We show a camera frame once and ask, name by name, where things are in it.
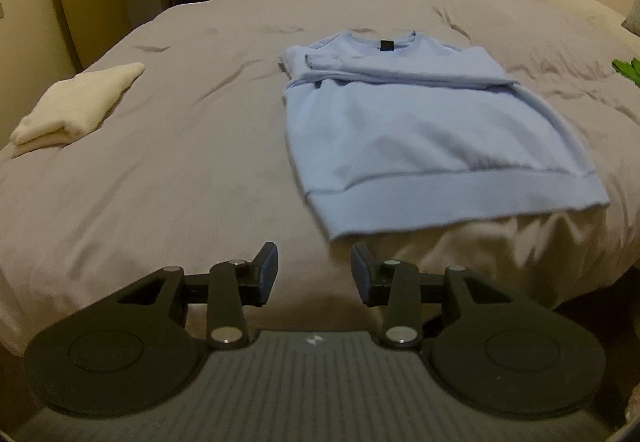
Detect light blue sweatshirt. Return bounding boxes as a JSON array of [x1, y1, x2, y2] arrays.
[[281, 32, 610, 239]]

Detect grey bed duvet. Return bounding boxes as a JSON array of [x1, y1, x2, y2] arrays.
[[1, 0, 639, 354]]

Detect cream folded garment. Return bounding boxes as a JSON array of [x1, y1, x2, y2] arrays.
[[10, 62, 145, 158]]

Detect green object on bed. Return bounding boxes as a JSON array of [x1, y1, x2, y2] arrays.
[[612, 57, 640, 86]]

